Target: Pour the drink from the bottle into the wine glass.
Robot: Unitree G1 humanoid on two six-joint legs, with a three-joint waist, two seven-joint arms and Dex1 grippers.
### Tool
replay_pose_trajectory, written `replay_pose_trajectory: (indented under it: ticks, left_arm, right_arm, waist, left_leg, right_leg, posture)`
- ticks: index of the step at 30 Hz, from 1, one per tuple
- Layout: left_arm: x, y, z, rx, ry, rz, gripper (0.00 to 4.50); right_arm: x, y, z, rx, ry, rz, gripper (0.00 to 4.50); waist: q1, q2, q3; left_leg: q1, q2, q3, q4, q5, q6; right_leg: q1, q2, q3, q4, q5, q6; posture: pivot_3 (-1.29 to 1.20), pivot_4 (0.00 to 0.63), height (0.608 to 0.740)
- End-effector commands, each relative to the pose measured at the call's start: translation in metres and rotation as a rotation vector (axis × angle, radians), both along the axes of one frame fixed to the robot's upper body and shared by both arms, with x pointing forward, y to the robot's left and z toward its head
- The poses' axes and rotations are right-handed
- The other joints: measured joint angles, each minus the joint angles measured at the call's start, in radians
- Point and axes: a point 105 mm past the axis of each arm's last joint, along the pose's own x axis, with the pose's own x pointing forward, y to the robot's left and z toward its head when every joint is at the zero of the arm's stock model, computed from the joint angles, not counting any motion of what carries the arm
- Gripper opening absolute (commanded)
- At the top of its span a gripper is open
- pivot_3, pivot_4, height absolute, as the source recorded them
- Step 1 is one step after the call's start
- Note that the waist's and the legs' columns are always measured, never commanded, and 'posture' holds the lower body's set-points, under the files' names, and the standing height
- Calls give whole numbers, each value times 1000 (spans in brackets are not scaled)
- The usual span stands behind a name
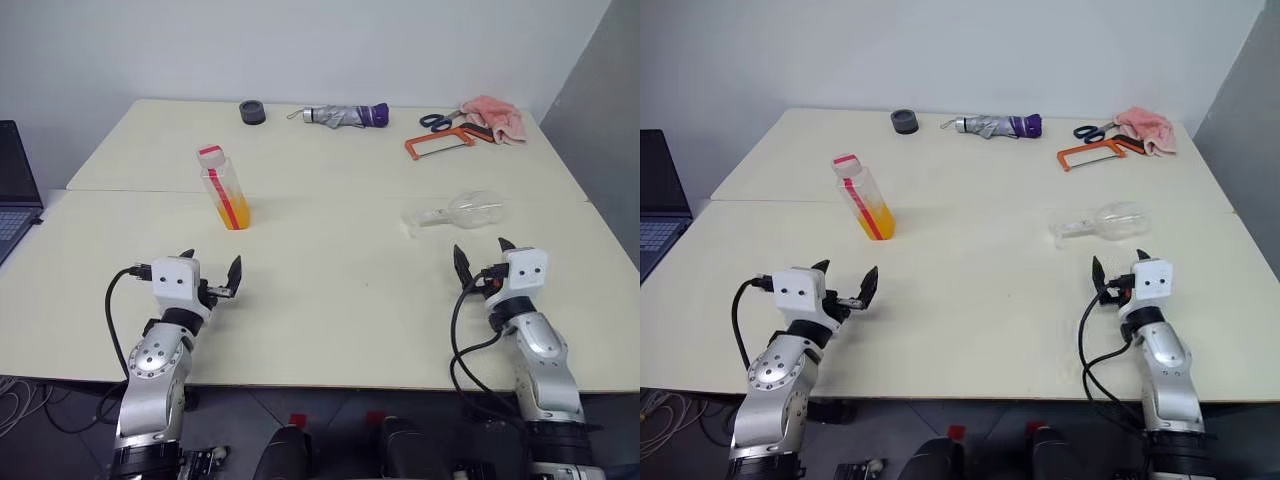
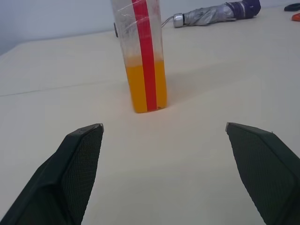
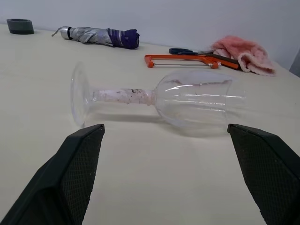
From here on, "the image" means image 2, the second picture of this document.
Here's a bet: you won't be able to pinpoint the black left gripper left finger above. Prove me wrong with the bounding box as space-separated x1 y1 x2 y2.
0 123 105 225

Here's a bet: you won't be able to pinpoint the folded silver purple umbrella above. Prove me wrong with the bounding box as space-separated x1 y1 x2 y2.
161 0 262 29

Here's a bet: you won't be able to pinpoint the plastic bottle with orange liquid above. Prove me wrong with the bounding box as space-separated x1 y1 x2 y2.
111 0 168 114

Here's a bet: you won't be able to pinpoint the black handled scissors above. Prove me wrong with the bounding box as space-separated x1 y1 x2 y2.
284 3 300 12

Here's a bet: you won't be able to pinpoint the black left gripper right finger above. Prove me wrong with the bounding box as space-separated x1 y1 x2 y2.
225 122 300 225

